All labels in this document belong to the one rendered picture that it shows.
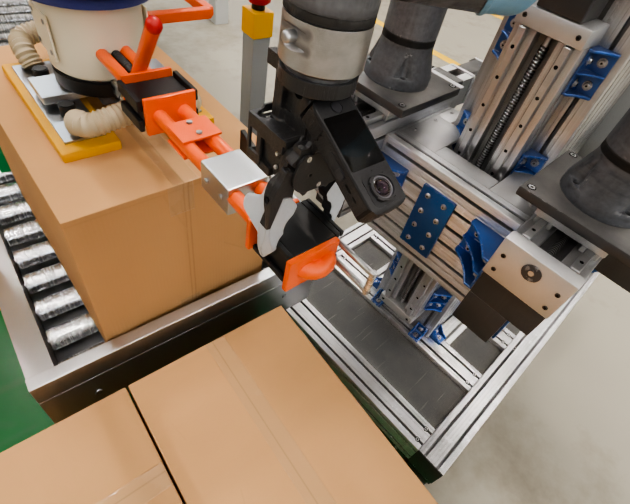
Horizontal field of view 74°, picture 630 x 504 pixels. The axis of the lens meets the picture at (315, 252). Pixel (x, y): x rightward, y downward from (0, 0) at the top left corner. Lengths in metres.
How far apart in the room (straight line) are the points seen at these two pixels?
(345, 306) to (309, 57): 1.26
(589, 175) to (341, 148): 0.56
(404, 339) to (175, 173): 1.03
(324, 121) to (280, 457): 0.72
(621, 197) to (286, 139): 0.60
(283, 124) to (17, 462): 0.80
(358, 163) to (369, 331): 1.18
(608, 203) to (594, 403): 1.36
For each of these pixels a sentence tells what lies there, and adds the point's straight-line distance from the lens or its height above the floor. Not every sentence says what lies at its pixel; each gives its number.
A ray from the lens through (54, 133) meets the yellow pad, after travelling 0.88.
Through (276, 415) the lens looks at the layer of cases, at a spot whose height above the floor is 0.54.
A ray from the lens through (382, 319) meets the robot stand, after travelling 1.55.
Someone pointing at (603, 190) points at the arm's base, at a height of 1.08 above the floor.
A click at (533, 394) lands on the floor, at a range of 1.95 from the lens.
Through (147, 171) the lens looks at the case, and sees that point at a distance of 0.80.
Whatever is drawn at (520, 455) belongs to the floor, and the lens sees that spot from 1.80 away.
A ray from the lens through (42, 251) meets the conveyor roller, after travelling 1.27.
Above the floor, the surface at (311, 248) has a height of 1.10.
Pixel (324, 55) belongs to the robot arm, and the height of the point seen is 1.31.
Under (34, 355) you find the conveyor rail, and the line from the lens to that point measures 1.03.
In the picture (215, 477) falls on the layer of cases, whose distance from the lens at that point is 0.92.
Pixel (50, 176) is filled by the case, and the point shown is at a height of 0.95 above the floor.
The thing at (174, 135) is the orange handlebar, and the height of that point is 1.08.
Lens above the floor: 1.44
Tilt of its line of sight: 47 degrees down
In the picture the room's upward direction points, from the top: 14 degrees clockwise
